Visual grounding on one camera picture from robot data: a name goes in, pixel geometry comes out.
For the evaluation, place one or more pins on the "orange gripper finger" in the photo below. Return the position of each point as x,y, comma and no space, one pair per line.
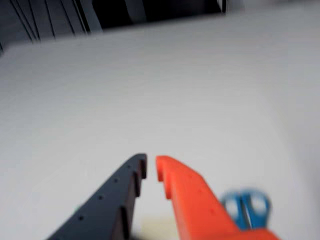
200,207

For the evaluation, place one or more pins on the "dark navy gripper finger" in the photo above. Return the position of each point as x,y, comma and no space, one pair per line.
105,207

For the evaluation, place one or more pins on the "black background furniture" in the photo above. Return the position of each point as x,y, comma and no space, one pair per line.
175,10

